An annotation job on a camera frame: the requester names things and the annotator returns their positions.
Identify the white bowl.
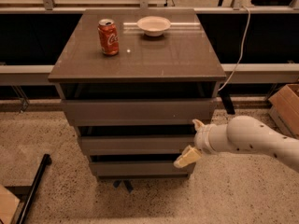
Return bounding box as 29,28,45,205
136,16,171,37

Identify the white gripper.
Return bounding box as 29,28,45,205
174,119,229,168

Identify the blue tape cross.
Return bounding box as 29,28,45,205
112,179,135,194

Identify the cardboard box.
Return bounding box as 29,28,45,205
269,84,299,138

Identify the orange soda can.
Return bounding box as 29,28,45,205
98,19,119,56

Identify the wooden board corner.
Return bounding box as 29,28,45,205
0,185,20,224

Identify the grey drawer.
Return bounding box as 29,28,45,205
61,99,216,126
78,135,194,155
90,161,195,176

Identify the black metal bar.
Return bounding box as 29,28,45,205
16,154,51,224

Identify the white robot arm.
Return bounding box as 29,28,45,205
174,116,299,172

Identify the black table leg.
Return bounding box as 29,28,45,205
219,91,235,115

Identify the grey drawer cabinet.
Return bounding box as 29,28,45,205
49,9,225,180

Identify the white cable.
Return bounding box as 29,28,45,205
217,6,251,92

